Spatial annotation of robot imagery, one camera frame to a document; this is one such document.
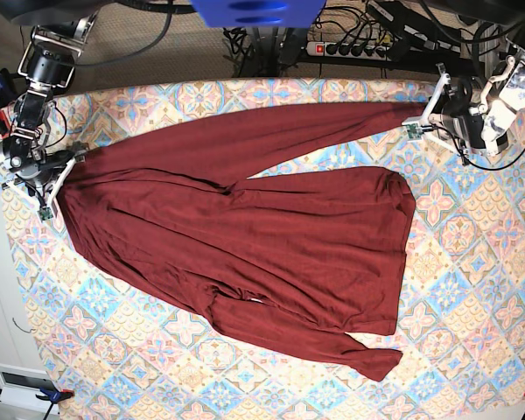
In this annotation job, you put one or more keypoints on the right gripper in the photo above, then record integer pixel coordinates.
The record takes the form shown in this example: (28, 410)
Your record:
(38, 176)

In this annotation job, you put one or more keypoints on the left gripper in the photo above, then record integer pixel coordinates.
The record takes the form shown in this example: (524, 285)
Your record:
(458, 118)

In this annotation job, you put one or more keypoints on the dark red t-shirt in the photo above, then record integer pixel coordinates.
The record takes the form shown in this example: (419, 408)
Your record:
(295, 263)

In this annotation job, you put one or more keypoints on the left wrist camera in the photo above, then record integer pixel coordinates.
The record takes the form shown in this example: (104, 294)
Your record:
(414, 131)

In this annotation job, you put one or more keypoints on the patterned tile tablecloth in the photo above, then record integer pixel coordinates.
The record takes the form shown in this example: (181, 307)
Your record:
(461, 326)

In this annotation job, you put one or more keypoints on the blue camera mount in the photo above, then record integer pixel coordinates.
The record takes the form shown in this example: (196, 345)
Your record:
(258, 13)

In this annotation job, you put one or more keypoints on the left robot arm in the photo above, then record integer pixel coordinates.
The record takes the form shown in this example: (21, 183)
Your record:
(501, 96)

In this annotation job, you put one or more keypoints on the blue orange clamp lower left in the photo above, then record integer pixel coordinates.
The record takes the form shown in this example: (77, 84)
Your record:
(52, 396)

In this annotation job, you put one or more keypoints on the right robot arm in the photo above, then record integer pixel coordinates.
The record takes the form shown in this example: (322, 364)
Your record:
(59, 32)

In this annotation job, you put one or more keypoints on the white power strip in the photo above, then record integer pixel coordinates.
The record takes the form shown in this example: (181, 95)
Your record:
(346, 50)

